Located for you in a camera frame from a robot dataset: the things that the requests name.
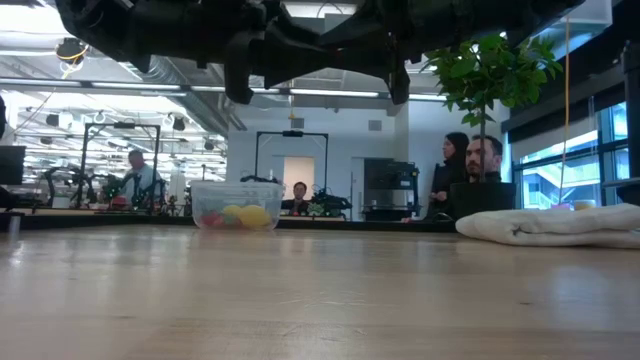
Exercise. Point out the yellow lemon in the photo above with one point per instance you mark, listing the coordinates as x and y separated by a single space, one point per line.
255 216
231 211

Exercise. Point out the person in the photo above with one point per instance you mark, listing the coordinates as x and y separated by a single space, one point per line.
452 165
299 192
142 175
492 157

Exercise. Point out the black equipment rack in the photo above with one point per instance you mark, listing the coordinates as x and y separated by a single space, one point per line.
392 175

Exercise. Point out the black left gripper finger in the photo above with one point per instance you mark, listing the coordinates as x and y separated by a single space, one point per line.
290 60
238 75

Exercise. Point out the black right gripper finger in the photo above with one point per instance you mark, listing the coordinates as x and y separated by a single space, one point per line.
360 59
398 80

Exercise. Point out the black aluminium table frame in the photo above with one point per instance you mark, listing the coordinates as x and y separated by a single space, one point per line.
350 225

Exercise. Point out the black monitor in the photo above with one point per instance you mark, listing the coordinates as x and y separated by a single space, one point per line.
12 165

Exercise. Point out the clear plastic tupperware container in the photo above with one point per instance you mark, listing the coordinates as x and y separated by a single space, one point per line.
200 195

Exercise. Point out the red strawberry with green leaves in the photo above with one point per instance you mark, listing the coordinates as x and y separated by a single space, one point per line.
212 219

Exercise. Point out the green leafy plant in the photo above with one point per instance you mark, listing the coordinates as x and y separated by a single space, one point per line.
490 70

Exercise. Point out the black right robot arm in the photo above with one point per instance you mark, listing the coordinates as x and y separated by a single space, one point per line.
475 20

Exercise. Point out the white checked cloth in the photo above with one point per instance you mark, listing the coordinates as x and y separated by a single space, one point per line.
550 227

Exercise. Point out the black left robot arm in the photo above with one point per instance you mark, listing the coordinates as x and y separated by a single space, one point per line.
125 25

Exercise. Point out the black gantry rig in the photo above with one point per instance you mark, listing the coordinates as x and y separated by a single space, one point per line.
122 125
292 133

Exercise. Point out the black stand post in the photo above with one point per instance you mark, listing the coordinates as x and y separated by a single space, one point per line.
631 125

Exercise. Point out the silver ceiling duct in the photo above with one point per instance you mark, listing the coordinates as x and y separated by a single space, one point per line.
200 110

